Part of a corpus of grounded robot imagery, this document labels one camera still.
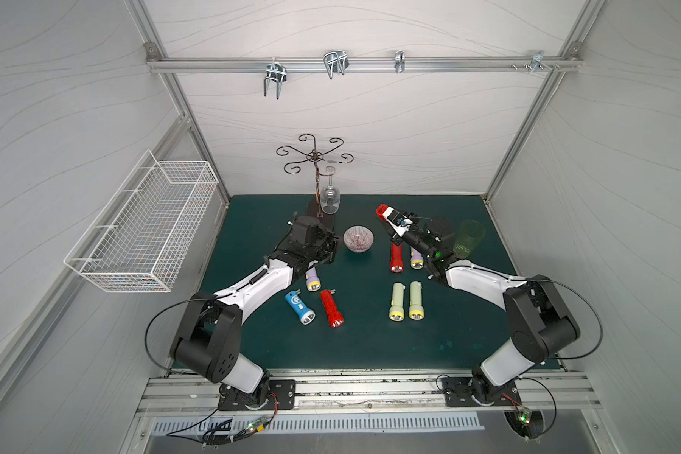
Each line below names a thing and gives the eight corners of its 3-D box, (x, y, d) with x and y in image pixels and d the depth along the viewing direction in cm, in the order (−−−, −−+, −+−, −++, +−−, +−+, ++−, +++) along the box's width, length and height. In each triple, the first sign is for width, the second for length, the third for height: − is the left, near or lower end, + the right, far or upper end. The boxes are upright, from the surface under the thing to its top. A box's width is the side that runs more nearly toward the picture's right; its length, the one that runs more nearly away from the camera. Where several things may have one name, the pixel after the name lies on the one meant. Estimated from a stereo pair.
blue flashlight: (304, 328, 86) (303, 325, 84) (285, 298, 92) (283, 295, 90) (317, 318, 88) (317, 315, 86) (298, 290, 94) (297, 286, 92)
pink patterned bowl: (343, 255, 105) (343, 245, 101) (344, 235, 111) (343, 225, 107) (373, 255, 105) (374, 245, 101) (372, 235, 112) (373, 225, 107)
